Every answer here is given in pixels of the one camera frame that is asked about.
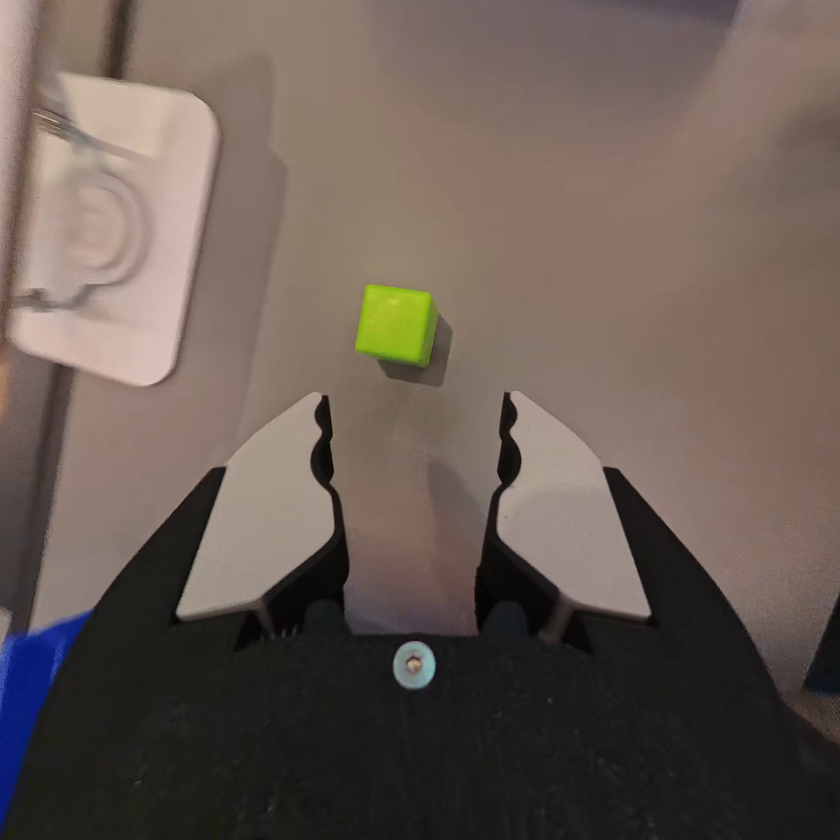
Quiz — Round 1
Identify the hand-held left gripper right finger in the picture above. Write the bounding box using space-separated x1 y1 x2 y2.
476 390 654 624

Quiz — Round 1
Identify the grey desk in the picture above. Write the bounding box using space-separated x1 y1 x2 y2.
0 0 840 742

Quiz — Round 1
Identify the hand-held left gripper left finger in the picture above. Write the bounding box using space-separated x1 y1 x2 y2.
174 392 349 624

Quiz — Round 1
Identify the green cube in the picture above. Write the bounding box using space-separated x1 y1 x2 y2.
354 283 439 368

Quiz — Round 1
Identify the blue plastic bin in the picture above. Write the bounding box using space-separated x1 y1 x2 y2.
0 609 96 815

